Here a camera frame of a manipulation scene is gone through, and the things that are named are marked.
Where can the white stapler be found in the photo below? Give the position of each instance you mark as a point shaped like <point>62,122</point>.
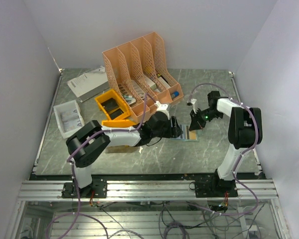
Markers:
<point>130,100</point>

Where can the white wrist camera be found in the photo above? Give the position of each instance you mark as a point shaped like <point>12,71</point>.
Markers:
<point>160,107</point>
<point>193,103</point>

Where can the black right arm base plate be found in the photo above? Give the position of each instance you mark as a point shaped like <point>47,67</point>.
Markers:
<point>213,190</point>

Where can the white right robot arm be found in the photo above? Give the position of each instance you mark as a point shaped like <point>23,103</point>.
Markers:
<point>244,133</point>

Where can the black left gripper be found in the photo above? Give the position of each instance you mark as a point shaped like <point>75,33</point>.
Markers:
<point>176,131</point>

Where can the gold credit card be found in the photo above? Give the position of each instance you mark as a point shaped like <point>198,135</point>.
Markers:
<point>192,135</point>

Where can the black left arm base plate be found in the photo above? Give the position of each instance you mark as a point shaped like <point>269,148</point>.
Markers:
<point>97,189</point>

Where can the aluminium frame rail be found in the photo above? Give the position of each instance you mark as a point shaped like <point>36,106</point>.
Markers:
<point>50,191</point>

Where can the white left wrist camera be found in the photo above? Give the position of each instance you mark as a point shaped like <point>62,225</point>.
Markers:
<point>160,107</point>

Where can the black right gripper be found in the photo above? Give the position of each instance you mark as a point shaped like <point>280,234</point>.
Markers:
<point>196,124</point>

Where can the yellow bin with cards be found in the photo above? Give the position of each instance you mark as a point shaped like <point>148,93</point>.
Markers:
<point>119,123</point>

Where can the white bin with cards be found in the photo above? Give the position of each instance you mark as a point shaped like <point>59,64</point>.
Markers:
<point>68,117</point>

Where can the blue capped bottle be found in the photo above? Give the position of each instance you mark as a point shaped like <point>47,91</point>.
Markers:
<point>174,94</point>

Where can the white paper booklet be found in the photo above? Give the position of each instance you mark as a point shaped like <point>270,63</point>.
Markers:
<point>89,84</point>

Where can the peach plastic file organizer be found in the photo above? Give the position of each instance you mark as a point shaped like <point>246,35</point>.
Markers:
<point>139,67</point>

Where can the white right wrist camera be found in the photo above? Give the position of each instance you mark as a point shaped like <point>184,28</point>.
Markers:
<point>193,103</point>

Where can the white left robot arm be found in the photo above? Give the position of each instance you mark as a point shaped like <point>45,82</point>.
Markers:
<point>89,142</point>

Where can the yellow bin with black items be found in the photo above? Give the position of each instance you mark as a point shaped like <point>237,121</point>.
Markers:
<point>112,105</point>

